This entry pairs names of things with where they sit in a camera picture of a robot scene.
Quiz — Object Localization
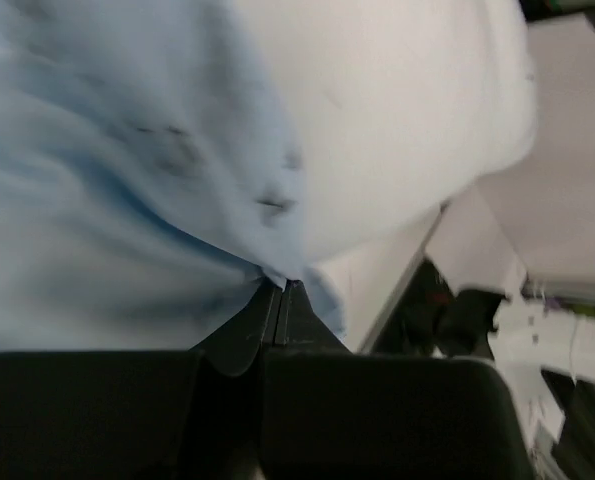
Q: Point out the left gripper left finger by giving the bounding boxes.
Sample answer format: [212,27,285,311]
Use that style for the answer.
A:
[0,285,280,479]

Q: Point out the white pillow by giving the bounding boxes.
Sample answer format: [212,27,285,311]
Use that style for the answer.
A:
[236,1,537,264]

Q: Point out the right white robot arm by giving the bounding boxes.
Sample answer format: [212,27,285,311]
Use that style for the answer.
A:
[488,299,595,447]

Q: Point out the light blue pillowcase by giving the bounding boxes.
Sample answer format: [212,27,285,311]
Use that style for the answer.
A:
[0,1,344,352]

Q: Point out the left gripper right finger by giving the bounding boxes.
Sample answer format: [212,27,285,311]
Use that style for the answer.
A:
[261,282,533,479]

